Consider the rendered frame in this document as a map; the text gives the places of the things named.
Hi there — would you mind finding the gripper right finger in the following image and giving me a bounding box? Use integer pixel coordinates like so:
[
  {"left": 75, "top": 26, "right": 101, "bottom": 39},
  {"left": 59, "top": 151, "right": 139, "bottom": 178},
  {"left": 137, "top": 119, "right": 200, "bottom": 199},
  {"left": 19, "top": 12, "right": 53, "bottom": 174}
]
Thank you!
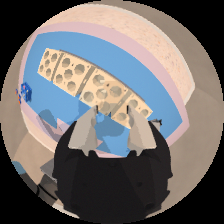
[{"left": 127, "top": 105, "right": 173, "bottom": 179}]

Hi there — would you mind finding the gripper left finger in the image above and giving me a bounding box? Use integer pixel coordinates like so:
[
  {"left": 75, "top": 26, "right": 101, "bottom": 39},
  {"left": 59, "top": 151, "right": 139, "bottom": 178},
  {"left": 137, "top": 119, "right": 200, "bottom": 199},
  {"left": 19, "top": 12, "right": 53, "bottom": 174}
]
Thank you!
[{"left": 52, "top": 105, "right": 98, "bottom": 179}]

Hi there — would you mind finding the light blue bench mat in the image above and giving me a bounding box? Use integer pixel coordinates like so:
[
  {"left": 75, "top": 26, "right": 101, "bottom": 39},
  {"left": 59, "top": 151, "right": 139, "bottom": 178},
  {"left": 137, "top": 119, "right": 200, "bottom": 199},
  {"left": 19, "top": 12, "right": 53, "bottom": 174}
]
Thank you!
[{"left": 23, "top": 31, "right": 183, "bottom": 157}]

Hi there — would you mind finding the beige sloped desk with green button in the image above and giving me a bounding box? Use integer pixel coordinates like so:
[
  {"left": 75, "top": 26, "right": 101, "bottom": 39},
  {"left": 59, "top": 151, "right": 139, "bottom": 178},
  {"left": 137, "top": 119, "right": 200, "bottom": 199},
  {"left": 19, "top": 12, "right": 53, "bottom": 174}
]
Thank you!
[{"left": 150, "top": 118, "right": 162, "bottom": 131}]

